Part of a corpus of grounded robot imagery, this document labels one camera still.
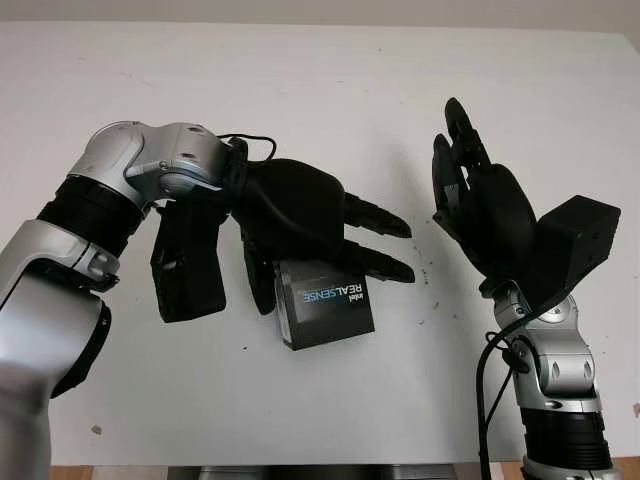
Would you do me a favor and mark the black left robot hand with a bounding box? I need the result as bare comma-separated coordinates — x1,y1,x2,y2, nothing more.
224,157,416,316

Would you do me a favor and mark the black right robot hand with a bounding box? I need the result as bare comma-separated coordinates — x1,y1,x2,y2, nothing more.
430,97,544,296

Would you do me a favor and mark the black RealSense box lid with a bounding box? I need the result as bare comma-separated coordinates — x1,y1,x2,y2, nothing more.
273,258,377,352

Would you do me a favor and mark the grey robot torso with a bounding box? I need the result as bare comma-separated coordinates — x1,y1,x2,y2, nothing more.
169,464,501,480

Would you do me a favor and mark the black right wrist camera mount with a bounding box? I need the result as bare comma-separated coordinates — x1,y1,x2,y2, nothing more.
519,194,623,307

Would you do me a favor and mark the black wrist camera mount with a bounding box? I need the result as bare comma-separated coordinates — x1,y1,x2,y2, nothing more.
519,194,623,307
151,199,228,324

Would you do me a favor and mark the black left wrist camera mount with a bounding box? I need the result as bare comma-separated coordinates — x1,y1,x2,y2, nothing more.
151,199,228,324

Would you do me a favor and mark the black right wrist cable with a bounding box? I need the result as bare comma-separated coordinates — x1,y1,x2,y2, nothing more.
476,299,532,480

